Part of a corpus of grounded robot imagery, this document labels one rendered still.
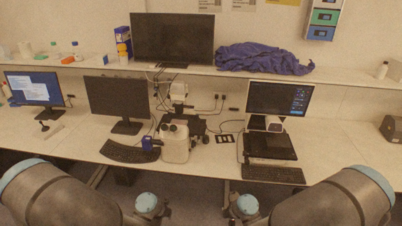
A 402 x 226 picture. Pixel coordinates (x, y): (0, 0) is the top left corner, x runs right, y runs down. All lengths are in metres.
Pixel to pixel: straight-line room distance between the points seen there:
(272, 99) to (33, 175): 1.35
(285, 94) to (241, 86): 0.62
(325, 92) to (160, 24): 1.64
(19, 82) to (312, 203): 2.36
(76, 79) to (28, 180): 2.10
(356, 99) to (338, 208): 2.00
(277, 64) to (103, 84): 1.40
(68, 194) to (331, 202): 0.49
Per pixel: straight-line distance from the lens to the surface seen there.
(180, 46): 1.78
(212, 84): 2.00
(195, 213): 2.19
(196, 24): 1.73
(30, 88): 2.37
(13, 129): 2.50
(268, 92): 1.48
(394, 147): 2.40
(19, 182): 0.55
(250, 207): 1.00
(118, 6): 2.20
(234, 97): 2.06
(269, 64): 1.73
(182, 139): 1.39
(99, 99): 1.83
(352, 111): 2.47
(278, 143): 1.58
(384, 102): 2.59
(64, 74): 2.64
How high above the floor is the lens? 1.89
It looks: 30 degrees down
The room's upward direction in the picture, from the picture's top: 1 degrees clockwise
